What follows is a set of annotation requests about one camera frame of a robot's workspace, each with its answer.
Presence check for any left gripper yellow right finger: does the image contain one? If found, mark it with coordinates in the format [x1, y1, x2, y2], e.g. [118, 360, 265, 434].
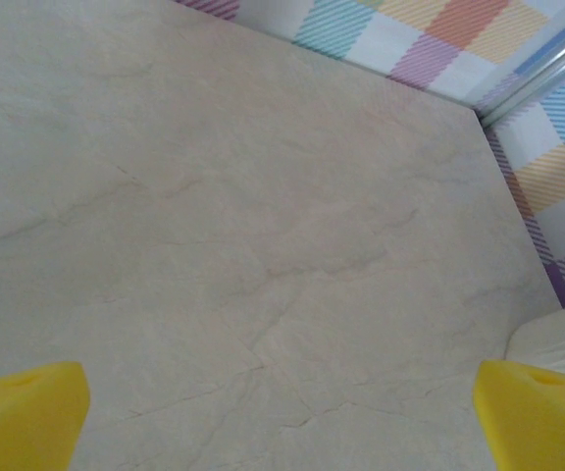
[476, 360, 565, 471]

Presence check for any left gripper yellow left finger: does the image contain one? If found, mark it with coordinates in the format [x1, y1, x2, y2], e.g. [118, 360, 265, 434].
[0, 361, 91, 471]

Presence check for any white plastic bin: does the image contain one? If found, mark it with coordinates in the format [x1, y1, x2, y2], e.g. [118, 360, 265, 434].
[504, 304, 565, 387]

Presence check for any right aluminium frame post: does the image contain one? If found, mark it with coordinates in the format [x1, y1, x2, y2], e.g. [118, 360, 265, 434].
[478, 26, 565, 127]

